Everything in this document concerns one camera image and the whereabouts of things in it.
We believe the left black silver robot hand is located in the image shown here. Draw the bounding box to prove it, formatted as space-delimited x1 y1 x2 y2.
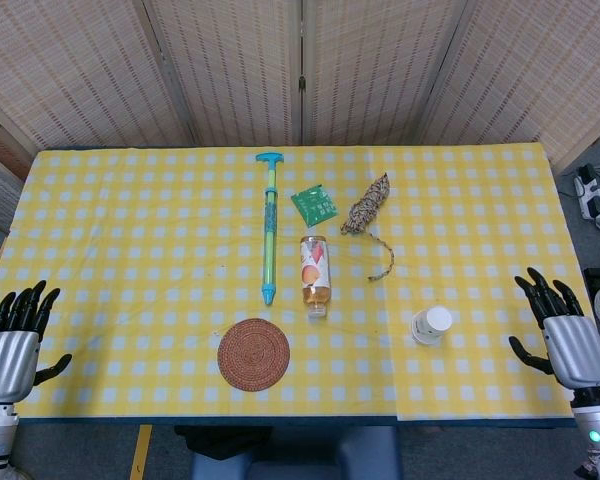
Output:
0 279 74 402

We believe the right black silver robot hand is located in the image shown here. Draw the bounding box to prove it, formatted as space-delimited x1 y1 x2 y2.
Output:
508 267 600 390

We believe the white paper cup flower print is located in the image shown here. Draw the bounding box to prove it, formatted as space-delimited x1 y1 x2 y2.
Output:
410 305 454 345

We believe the yellow white checkered tablecloth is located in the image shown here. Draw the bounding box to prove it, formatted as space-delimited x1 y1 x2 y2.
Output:
367 144 597 424
8 148 399 419

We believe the white power strip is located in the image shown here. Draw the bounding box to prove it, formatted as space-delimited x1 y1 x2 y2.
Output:
573 163 600 221

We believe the woven folding screen panel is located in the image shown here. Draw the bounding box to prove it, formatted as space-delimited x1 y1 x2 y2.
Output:
0 0 197 151
144 0 306 147
302 0 474 147
419 0 600 169
0 102 39 236

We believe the round brown woven coaster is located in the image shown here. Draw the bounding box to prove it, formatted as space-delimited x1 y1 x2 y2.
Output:
217 317 291 394

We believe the plastic bottle of amber drink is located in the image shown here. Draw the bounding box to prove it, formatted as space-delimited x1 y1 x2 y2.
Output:
299 234 333 321

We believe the blue green water pump toy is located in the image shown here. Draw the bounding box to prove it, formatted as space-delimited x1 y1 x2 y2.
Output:
255 152 287 306

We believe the green foil packet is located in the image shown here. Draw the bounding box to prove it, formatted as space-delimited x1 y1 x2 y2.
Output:
290 183 340 226

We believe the speckled rope bundle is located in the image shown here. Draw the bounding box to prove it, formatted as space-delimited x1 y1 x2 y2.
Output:
339 171 396 282

